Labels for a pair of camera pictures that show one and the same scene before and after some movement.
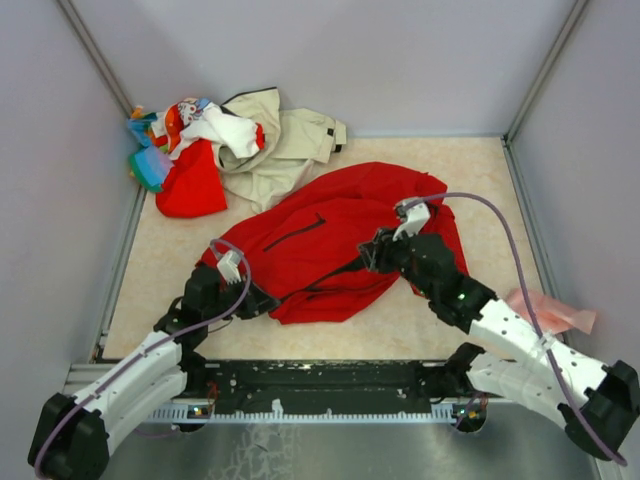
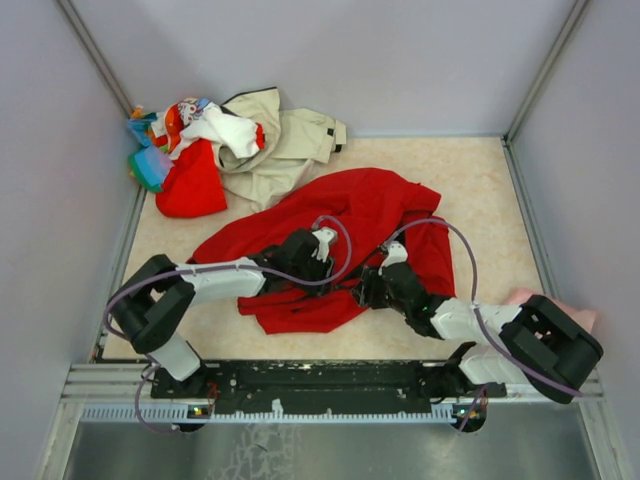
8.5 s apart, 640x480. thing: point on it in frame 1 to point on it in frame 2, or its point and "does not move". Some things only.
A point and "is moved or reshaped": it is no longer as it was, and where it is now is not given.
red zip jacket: [308, 249] is moved or reshaped
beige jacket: [293, 137] does not move
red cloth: [193, 186] does not move
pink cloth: [551, 317] does not move
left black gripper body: [248, 306] to [315, 269]
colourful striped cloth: [150, 165] does not move
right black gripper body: [389, 255] to [376, 294]
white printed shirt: [191, 119] does not move
